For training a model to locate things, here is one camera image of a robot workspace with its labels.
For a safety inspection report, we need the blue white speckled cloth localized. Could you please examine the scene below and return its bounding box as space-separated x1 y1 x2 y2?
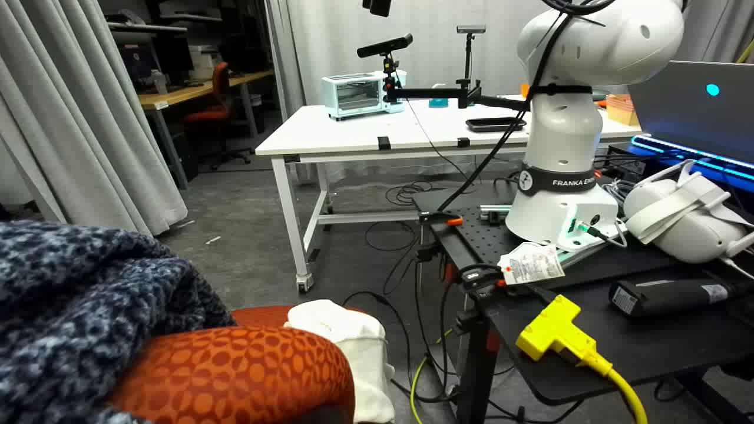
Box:
0 219 236 424

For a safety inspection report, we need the orange office chair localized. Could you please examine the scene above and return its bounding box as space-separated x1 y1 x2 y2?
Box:
184 58 254 167

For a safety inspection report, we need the white crumpled cloth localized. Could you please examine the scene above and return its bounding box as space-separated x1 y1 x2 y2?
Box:
282 296 399 424

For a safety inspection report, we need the white backdrop curtain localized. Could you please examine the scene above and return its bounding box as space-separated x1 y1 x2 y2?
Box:
263 0 551 121

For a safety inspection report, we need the white metal-leg table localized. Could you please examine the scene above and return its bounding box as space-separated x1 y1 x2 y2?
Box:
253 97 647 294

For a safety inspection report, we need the flat black tablet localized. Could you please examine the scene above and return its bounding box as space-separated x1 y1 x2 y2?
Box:
464 115 528 135

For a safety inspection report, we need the wooden top desk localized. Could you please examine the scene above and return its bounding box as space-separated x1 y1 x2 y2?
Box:
137 68 278 191

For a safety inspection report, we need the dark storage shelf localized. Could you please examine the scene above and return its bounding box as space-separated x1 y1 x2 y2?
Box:
101 0 273 90

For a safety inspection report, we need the orange object on table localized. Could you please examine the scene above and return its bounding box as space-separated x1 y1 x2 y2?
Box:
598 93 642 129

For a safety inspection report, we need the white printed paper tag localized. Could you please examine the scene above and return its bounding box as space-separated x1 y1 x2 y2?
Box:
497 240 568 287

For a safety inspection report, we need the grey pleated curtain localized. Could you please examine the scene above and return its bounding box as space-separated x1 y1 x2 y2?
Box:
0 0 191 237

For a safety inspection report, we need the open laptop blue light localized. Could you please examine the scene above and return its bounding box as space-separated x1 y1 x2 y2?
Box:
627 58 754 197

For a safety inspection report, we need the white VR headset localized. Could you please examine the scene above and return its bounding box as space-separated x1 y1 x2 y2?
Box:
622 161 754 267

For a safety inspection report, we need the black handheld device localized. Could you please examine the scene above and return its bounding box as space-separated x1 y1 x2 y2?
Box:
608 274 745 321

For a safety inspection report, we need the black robot bench table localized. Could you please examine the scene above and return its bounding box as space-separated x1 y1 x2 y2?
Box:
410 184 754 424

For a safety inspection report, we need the black stereo camera bar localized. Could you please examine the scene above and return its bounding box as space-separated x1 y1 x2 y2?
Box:
356 32 415 62

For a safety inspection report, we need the black camera on post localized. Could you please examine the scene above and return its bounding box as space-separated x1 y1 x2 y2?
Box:
455 24 488 90

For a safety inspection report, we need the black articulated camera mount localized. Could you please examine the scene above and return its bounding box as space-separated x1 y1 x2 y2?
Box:
383 54 534 113

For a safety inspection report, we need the yellow plug with cable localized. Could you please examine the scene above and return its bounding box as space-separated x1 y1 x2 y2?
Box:
514 292 650 424

